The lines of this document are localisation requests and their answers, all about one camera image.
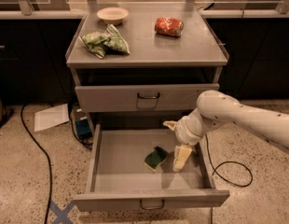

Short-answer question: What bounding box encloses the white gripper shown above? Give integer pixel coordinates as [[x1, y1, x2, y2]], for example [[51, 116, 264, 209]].
[[163, 116, 203, 172]]

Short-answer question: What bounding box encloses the green and yellow sponge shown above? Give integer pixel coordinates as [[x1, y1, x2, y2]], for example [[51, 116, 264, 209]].
[[144, 147, 168, 173]]

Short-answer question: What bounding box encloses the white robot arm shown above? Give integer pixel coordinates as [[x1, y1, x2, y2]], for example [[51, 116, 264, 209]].
[[163, 91, 289, 172]]

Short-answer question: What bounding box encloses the grey metal drawer cabinet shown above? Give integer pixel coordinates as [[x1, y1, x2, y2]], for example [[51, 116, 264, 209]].
[[66, 3, 228, 129]]

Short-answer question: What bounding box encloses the open grey middle drawer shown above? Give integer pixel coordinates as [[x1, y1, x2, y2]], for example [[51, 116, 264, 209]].
[[74, 125, 229, 212]]

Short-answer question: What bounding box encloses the grey upper drawer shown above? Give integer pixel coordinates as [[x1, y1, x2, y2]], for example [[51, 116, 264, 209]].
[[76, 84, 219, 112]]

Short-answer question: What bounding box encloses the blue box on floor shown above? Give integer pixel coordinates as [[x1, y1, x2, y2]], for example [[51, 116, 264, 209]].
[[75, 119, 92, 139]]

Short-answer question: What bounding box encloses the crushed orange soda can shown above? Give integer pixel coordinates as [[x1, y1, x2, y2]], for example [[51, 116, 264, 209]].
[[155, 17, 184, 37]]

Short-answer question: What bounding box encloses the green chip bag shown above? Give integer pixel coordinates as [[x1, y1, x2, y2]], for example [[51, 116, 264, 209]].
[[79, 24, 130, 59]]

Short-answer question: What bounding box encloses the white paper sheet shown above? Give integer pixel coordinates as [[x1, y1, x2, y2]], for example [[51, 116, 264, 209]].
[[34, 104, 69, 132]]

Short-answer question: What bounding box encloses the white ceramic bowl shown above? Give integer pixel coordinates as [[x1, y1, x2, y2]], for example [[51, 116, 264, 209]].
[[97, 7, 129, 25]]

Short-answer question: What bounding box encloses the black upper drawer handle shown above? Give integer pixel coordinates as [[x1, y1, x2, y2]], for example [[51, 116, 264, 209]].
[[137, 92, 160, 100]]

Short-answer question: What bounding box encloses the black drawer handle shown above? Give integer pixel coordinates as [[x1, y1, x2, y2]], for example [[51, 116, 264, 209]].
[[137, 92, 160, 100], [139, 199, 165, 211]]

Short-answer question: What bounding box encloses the black middle drawer handle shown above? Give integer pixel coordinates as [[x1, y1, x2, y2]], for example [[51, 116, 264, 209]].
[[139, 199, 165, 211]]

